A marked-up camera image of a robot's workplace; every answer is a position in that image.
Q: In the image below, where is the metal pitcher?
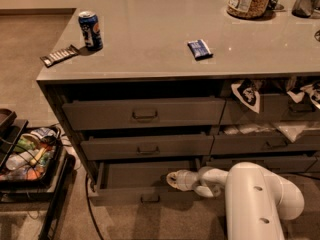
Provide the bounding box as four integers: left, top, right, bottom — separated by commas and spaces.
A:
292, 0, 320, 18

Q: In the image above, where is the grey drawer cabinet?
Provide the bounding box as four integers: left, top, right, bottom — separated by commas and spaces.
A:
35, 0, 320, 185

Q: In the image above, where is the blue snack packet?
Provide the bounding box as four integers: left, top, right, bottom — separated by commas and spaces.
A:
187, 39, 213, 60

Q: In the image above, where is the blue pepsi can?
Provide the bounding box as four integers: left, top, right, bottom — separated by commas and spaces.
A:
78, 11, 103, 51

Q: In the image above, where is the white plastic bag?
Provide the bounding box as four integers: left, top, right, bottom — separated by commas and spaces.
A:
222, 121, 320, 143

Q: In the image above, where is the black floor cable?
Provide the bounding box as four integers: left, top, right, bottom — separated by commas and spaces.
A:
84, 172, 106, 240

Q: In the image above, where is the grey drawer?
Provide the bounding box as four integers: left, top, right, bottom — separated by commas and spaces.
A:
220, 94, 320, 125
206, 155, 320, 174
211, 131, 320, 155
89, 159, 200, 206
62, 97, 225, 130
81, 133, 213, 160

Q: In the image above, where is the black tray stack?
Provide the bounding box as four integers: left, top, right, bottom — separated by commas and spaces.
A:
0, 108, 28, 170

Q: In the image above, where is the black and white chip bag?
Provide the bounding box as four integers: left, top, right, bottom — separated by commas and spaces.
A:
231, 79, 260, 114

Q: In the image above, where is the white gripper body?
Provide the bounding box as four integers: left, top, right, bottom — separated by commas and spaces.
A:
176, 170, 199, 191

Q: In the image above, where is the dark snack bar wrapper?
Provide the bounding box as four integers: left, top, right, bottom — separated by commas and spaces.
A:
40, 45, 79, 68

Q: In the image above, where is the black bin of snacks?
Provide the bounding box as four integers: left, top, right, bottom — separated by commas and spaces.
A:
0, 127, 61, 188

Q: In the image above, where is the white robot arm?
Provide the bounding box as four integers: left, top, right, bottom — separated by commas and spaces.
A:
166, 162, 305, 240

